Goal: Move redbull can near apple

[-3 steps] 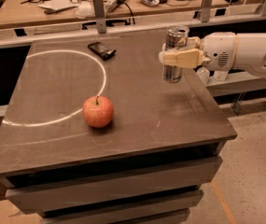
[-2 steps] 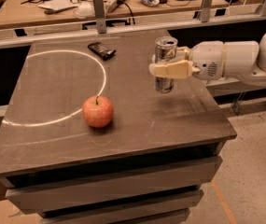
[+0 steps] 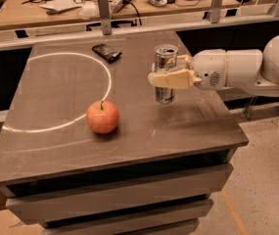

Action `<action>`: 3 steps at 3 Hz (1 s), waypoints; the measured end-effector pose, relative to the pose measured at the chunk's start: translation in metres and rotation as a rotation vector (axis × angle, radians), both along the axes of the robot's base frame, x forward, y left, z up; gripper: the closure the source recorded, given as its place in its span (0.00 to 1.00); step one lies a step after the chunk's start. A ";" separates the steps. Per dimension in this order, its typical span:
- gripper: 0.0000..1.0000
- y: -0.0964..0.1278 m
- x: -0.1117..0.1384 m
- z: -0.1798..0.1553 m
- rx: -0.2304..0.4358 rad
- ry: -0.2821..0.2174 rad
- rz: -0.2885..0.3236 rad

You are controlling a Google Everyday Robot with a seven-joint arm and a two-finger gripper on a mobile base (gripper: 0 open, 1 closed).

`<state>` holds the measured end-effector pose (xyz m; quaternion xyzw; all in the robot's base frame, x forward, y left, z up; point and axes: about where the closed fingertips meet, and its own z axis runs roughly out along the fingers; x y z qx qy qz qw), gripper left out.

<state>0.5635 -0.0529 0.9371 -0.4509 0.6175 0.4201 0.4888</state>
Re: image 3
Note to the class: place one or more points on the white paper stack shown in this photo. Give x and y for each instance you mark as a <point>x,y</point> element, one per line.
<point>60,5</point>

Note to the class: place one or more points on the dark snack bar packet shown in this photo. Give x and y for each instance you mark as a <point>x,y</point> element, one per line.
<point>106,52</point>

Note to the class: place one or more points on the metal rail frame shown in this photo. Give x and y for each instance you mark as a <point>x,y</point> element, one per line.
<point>128,20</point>

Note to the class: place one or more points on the grey drawer cabinet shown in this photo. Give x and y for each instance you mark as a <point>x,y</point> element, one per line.
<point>153,175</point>

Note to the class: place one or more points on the wooden background desk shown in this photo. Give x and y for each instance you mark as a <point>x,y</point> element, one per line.
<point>14,14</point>

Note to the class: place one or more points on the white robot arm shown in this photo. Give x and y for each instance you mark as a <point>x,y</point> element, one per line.
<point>256,72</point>

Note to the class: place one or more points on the red apple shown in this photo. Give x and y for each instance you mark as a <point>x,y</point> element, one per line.
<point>102,117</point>

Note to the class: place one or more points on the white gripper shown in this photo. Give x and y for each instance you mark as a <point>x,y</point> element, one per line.
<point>209,70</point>

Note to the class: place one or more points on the silver blue redbull can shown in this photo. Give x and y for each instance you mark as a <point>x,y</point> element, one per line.
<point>165,60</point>

